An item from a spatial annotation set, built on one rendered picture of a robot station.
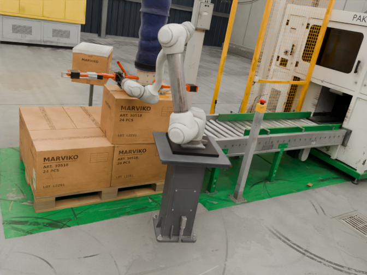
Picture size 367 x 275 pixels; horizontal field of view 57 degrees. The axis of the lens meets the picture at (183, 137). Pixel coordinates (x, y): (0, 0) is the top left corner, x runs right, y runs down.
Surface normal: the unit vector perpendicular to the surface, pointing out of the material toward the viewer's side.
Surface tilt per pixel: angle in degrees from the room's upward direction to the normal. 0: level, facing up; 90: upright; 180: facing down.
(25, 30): 90
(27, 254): 0
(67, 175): 90
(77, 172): 90
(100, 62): 90
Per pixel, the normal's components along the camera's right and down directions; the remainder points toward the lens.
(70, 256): 0.17, -0.92
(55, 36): 0.51, 0.40
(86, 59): 0.08, 0.38
